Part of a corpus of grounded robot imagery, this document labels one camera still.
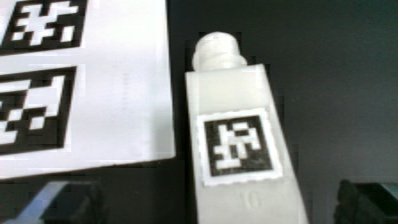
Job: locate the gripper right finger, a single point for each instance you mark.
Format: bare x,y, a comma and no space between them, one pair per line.
366,203

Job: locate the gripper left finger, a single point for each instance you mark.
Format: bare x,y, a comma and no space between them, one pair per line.
30,215

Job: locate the white marker base plate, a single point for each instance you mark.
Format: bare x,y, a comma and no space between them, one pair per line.
85,103

